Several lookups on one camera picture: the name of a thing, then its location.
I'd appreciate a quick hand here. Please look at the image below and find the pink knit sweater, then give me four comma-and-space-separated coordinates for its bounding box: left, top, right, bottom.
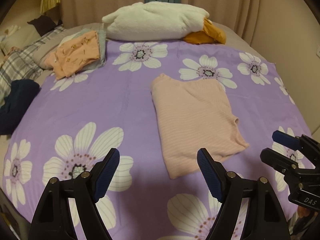
151, 74, 249, 179

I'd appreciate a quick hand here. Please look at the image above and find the right hand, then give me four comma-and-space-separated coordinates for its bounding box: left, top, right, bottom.
297, 206, 318, 219

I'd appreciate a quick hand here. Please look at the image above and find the purple floral bed sheet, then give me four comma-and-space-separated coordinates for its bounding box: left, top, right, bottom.
3, 41, 311, 239

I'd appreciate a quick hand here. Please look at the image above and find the dark navy garment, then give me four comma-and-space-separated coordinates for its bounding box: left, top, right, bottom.
1, 79, 40, 135

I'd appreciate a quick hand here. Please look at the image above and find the grey plaid blanket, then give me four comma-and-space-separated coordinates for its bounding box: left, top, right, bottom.
1, 25, 66, 106

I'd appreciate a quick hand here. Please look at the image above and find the orange patterned folded garment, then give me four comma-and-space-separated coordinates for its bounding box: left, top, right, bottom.
44, 30, 101, 80

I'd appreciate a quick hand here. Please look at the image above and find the white pillow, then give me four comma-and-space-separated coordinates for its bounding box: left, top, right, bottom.
1, 24, 41, 55

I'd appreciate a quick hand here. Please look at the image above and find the white goose plush toy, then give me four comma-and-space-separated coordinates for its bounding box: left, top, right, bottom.
101, 1, 227, 45

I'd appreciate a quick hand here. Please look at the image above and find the dark brown garment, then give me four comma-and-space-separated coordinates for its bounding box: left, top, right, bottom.
27, 15, 63, 36

